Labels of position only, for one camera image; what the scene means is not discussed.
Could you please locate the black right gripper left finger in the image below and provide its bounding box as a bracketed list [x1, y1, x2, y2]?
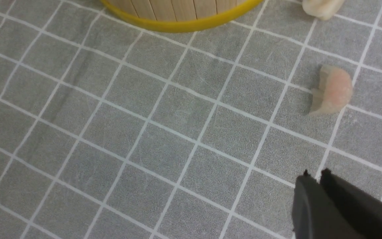
[291, 170, 364, 239]

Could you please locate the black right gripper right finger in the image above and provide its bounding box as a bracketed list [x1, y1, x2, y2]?
[320, 168, 382, 239]

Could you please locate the bamboo steamer tray yellow rim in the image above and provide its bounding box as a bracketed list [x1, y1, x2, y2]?
[102, 0, 261, 33]

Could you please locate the pink dumpling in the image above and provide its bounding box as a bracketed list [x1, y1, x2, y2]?
[309, 65, 353, 116]

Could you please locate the white dumpling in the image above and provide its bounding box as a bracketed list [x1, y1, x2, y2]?
[302, 0, 344, 21]

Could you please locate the grey checked tablecloth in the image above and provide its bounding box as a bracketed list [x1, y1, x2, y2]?
[0, 0, 382, 239]

